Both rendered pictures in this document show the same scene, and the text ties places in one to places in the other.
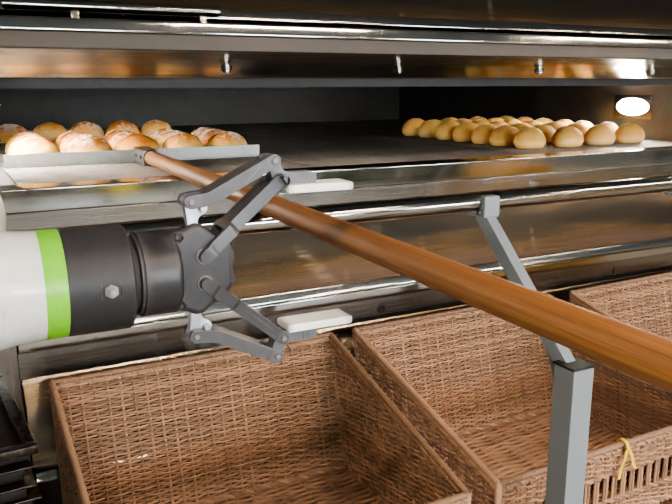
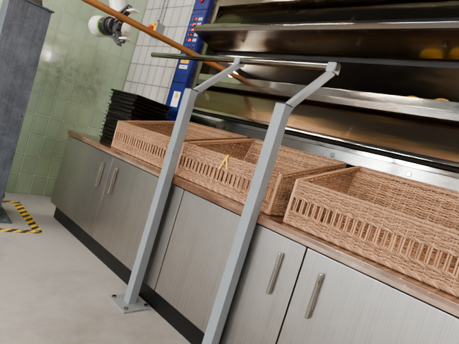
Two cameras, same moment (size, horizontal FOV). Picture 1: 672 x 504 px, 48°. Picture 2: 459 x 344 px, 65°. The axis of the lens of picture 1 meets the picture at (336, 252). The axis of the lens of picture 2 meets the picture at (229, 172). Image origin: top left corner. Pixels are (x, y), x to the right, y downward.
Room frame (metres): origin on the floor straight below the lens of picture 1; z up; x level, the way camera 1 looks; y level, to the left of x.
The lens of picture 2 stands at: (0.76, -1.85, 0.76)
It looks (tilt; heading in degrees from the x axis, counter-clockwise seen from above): 4 degrees down; 70
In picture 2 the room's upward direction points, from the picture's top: 17 degrees clockwise
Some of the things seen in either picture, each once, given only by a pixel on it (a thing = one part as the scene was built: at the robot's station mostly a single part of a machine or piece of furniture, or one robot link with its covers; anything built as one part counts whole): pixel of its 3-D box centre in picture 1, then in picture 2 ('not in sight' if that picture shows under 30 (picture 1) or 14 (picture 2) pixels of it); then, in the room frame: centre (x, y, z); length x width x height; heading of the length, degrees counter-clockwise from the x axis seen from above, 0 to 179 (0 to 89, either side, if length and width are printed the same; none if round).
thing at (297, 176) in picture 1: (289, 168); not in sight; (0.71, 0.04, 1.27); 0.05 x 0.01 x 0.03; 117
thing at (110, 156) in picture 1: (123, 148); not in sight; (1.80, 0.51, 1.20); 0.55 x 0.36 x 0.03; 117
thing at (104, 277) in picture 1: (97, 277); (109, 26); (0.63, 0.21, 1.19); 0.12 x 0.06 x 0.09; 27
